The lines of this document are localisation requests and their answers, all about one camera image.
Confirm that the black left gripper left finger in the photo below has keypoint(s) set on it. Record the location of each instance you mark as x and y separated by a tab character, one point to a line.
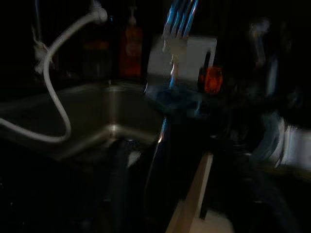
120	184

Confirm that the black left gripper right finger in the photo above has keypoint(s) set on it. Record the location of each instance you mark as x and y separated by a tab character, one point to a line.
272	208

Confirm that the silver fork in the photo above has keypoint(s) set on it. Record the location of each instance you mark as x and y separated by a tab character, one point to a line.
173	72

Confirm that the stainless steel sink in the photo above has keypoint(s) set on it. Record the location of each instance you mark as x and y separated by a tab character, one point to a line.
97	109

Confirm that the dark glass bottle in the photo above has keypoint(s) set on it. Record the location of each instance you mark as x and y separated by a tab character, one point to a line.
97	55

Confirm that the orange soap pump bottle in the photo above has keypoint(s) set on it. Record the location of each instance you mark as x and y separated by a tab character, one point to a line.
131	48

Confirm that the red orange jar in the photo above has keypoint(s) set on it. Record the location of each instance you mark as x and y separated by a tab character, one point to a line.
211	80

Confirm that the white box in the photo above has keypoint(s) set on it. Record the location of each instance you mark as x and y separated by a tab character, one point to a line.
194	55

